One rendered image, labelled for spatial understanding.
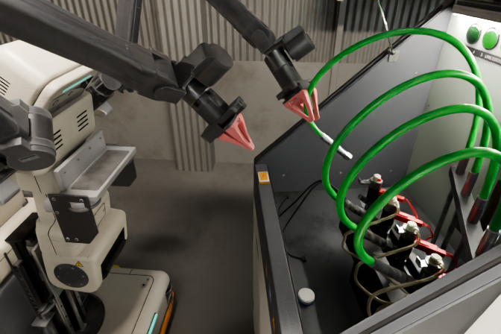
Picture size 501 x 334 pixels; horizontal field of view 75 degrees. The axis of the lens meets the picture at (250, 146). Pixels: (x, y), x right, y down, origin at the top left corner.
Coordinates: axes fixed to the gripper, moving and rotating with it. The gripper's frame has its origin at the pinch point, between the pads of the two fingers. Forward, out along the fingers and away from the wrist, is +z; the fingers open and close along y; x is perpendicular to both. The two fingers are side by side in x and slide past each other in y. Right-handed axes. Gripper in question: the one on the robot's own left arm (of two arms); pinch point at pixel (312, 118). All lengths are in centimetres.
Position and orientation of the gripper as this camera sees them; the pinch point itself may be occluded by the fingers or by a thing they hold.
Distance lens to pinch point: 82.8
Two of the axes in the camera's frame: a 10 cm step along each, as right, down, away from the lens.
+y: 5.9, -2.0, 7.8
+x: -6.4, 4.8, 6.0
